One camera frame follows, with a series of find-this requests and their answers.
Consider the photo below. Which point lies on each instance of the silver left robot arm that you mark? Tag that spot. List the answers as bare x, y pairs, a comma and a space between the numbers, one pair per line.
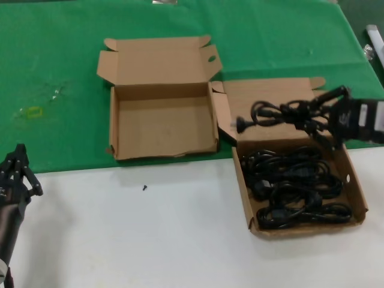
1, 267

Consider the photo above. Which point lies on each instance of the clear plastic scrap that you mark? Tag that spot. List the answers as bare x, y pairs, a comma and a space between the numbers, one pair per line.
56, 93

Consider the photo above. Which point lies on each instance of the green table cloth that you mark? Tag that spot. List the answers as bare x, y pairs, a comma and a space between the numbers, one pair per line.
270, 39

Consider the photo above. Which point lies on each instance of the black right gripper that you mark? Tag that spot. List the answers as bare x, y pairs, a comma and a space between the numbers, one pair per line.
351, 120

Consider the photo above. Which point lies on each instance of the cardboard box with intact rim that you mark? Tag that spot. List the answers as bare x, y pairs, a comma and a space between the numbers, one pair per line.
270, 93

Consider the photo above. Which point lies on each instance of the small black screw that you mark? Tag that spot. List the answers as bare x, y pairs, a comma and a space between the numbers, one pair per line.
145, 188

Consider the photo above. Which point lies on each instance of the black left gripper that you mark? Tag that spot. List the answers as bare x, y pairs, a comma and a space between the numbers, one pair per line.
10, 204

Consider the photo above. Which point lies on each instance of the yellow rubber band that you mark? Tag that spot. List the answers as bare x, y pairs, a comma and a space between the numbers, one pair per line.
30, 112

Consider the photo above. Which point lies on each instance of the crumpled clear plastic wrapper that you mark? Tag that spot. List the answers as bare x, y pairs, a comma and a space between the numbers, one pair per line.
368, 51

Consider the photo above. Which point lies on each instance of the cardboard box with torn rim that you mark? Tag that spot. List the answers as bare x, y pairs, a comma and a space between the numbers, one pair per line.
162, 129

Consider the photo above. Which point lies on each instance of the white tube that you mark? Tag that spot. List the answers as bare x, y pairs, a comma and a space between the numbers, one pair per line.
376, 39

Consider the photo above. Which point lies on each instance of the grey metal item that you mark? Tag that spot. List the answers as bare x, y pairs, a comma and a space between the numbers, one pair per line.
163, 1

